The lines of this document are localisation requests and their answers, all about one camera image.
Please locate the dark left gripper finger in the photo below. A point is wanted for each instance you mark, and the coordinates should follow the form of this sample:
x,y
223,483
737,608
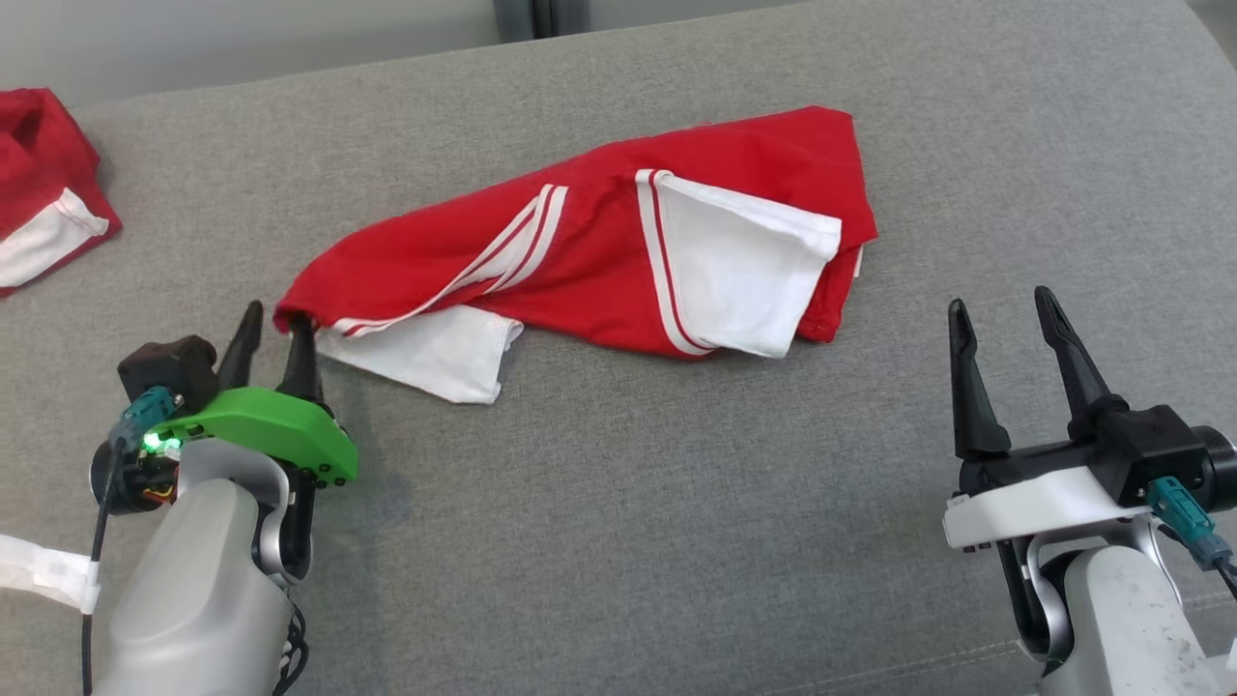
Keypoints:
x,y
244,348
302,367

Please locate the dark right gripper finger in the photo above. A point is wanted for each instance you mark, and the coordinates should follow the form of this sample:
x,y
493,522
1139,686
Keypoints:
x,y
971,406
1075,367

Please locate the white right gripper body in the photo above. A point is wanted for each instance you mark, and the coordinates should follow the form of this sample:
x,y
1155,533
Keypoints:
x,y
1044,507

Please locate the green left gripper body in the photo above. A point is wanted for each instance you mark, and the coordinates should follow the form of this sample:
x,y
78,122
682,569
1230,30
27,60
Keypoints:
x,y
271,425

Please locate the red shorts with white trim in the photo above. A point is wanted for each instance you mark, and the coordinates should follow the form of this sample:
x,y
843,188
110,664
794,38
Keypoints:
x,y
39,164

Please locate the red jersey with white sleeves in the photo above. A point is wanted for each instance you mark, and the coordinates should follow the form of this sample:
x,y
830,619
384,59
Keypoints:
x,y
599,271

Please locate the grey fabric sofa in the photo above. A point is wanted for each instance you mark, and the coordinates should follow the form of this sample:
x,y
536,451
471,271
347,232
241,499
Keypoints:
x,y
676,503

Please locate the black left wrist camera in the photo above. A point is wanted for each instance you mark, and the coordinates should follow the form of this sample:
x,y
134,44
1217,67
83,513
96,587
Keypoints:
x,y
169,367

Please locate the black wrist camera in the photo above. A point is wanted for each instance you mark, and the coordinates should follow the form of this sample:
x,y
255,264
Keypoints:
x,y
1155,449
169,367

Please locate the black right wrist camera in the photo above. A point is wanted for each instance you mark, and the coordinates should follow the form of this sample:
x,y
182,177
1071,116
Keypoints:
x,y
1155,449

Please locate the grey partition post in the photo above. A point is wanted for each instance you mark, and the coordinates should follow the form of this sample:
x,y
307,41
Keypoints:
x,y
541,14

